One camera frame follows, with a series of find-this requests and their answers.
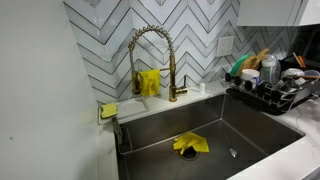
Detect yellow rubber glove in sink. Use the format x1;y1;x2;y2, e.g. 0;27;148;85
173;132;209;154

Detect sink caddy with brush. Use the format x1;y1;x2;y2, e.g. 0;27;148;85
112;117;133;154

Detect stainless steel sink basin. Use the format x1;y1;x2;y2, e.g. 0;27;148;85
117;94;303;180

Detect gold spring faucet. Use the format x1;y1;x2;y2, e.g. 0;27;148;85
128;25;187;102

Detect yellow glove on faucet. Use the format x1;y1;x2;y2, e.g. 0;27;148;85
139;69;160;96

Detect white sponge tray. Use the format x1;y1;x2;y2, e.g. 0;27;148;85
97;96;151;126

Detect yellow sponge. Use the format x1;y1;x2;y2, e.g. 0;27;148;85
100;103;118;119

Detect green plate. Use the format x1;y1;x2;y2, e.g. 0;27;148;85
230;53;255;76

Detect white mug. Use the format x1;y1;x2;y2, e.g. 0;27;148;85
241;69;260;86

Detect metal dish rack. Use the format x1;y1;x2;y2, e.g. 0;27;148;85
225;73;320;115

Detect white upper cabinet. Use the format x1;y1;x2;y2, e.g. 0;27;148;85
237;0;320;26

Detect white wall outlet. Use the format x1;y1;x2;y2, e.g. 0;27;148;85
217;36;234;57

